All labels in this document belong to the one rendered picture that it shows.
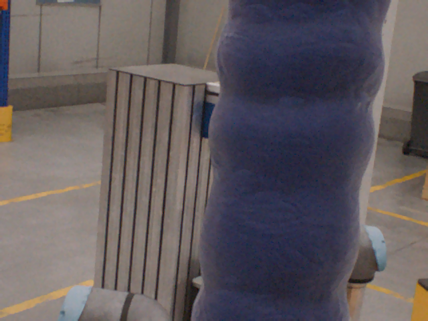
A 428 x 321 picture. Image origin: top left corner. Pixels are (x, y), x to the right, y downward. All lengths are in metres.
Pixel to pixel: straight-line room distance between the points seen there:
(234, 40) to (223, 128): 0.12
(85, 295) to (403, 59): 10.74
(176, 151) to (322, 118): 0.93
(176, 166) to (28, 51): 10.03
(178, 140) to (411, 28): 10.33
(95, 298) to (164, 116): 0.50
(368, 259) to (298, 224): 1.10
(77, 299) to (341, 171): 0.76
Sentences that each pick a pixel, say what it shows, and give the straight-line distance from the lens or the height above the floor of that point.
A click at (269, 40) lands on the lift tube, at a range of 1.14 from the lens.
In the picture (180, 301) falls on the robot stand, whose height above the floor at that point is 1.48.
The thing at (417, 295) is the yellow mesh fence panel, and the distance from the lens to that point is 0.71.
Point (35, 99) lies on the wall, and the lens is 12.04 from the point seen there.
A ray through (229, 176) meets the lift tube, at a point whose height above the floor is 2.04.
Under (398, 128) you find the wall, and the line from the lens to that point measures 12.25.
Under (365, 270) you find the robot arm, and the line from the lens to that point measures 2.28.
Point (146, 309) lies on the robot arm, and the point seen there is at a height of 1.64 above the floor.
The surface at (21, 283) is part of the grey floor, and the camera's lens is 6.17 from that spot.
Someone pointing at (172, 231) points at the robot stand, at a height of 1.67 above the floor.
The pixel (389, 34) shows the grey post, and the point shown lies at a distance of 5.06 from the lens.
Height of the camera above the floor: 2.34
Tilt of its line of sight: 14 degrees down
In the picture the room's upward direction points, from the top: 6 degrees clockwise
